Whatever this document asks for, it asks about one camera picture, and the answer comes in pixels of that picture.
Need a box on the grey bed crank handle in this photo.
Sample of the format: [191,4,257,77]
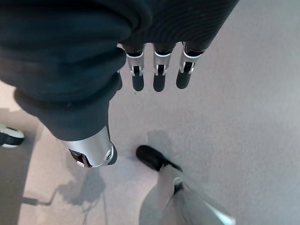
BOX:
[21,182,71,207]

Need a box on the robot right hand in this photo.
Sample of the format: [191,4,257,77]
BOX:
[0,0,240,169]

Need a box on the silver robot leg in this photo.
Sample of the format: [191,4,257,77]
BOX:
[139,165,236,225]

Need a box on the black and white caster wheel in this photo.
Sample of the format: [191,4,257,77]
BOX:
[0,124,25,148]

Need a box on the dark robot foot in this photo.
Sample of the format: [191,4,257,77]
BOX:
[135,144,183,173]

